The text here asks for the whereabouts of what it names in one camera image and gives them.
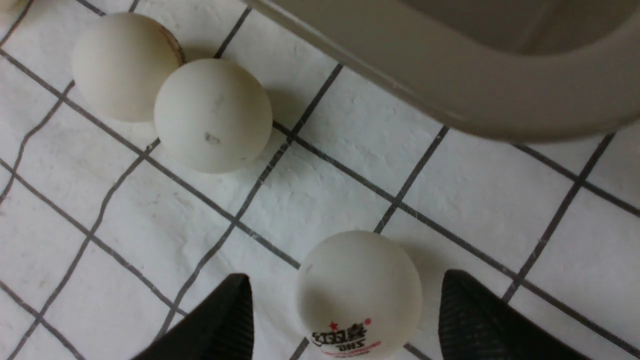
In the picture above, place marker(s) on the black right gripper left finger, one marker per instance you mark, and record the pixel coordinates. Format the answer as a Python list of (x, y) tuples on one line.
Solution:
[(221, 327)]

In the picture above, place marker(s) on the white black-grid tablecloth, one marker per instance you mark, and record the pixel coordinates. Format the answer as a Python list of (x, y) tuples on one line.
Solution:
[(107, 242)]

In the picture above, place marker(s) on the white ball red black logo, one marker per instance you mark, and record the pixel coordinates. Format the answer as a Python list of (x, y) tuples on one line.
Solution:
[(358, 296)]

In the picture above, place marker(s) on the olive green plastic bin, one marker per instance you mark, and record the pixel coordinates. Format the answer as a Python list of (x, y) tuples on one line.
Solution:
[(506, 70)]

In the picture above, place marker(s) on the plain white ball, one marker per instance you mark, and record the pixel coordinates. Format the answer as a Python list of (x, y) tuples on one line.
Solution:
[(120, 63), (213, 116)]

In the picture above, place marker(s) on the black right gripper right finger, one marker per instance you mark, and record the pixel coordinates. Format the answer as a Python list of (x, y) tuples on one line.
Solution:
[(475, 324)]

